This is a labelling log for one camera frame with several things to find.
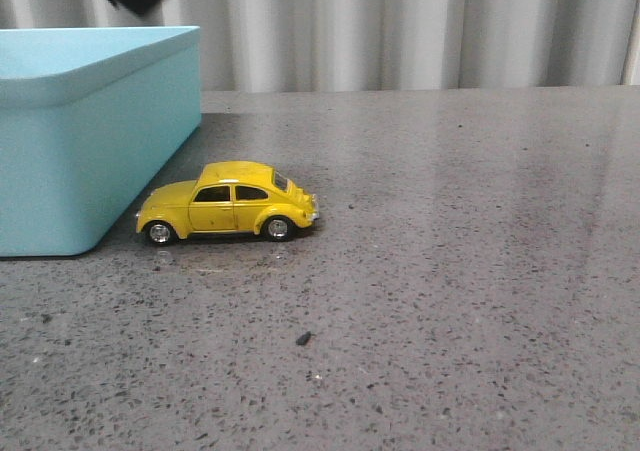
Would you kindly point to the yellow toy beetle car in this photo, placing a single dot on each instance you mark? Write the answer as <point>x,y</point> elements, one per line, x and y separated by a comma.
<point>228,197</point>

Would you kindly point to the light blue plastic box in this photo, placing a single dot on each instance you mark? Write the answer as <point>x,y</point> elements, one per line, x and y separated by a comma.
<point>88,117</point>

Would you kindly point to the grey pleated curtain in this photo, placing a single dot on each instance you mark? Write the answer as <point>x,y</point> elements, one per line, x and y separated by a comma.
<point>349,45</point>

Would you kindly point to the small black debris piece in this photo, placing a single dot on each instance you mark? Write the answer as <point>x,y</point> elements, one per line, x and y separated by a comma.
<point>304,339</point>

